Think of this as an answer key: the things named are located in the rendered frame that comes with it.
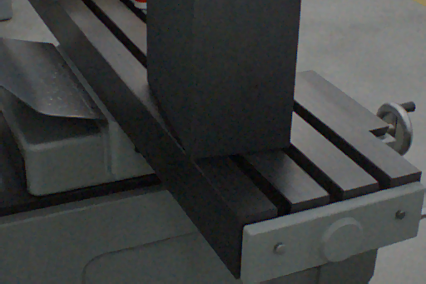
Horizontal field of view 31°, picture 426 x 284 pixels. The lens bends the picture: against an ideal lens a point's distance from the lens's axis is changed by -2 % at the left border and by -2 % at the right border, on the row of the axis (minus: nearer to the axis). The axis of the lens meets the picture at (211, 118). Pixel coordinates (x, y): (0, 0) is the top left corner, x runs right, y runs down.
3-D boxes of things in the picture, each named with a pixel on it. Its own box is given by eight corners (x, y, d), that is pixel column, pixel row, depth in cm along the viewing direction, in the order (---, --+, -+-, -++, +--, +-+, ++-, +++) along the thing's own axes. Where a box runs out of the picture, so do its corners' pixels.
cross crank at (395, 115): (389, 137, 167) (397, 89, 162) (423, 162, 158) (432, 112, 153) (329, 151, 161) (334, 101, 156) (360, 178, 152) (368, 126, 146)
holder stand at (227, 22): (231, 72, 107) (237, -69, 98) (291, 147, 88) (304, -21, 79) (146, 82, 104) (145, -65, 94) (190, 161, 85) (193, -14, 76)
